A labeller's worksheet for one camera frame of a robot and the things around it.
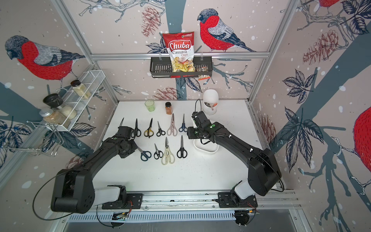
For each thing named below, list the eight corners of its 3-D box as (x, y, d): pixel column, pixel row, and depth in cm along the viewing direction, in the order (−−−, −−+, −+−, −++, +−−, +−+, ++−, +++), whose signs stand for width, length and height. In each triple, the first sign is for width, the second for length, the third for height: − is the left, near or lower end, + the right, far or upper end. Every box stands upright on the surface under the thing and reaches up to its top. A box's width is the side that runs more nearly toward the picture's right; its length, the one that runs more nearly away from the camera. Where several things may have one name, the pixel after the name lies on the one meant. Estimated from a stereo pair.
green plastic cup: (145, 111, 115) (143, 106, 110) (147, 105, 119) (145, 99, 114) (154, 111, 115) (153, 106, 110) (156, 105, 119) (154, 99, 114)
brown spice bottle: (166, 114, 113) (164, 106, 106) (167, 109, 117) (165, 101, 110) (171, 114, 113) (170, 106, 106) (172, 109, 117) (171, 101, 110)
